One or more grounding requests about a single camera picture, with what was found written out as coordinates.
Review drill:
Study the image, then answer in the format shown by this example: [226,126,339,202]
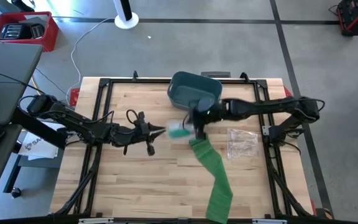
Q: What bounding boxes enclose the white cable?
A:
[65,17,117,104]

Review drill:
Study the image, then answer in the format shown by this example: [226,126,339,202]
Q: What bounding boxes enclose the silver aluminium rail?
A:
[78,218,115,224]
[252,218,288,224]

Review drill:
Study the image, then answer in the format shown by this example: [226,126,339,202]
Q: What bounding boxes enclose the black ribbed device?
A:
[0,23,32,41]
[30,24,46,39]

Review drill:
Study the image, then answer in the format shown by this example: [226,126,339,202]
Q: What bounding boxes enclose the black metal table frame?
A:
[54,70,316,218]

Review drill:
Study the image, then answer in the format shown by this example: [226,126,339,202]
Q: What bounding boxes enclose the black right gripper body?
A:
[187,98,228,140]

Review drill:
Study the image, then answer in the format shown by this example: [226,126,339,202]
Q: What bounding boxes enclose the green elastic bandage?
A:
[188,138,234,224]

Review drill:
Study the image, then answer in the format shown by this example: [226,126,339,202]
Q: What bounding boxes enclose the grey desk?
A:
[0,42,44,208]

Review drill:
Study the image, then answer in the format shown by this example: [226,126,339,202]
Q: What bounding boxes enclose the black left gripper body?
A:
[109,111,155,157]

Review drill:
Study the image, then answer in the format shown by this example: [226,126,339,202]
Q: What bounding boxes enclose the red plastic crate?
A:
[0,11,60,53]

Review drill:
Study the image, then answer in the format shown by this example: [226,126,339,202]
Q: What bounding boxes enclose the grey-blue plastic bin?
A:
[167,70,224,111]

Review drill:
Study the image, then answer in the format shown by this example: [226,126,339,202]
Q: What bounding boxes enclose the white printed papers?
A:
[17,121,60,161]

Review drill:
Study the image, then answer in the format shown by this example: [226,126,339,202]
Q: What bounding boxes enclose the white tower fan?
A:
[112,0,140,30]

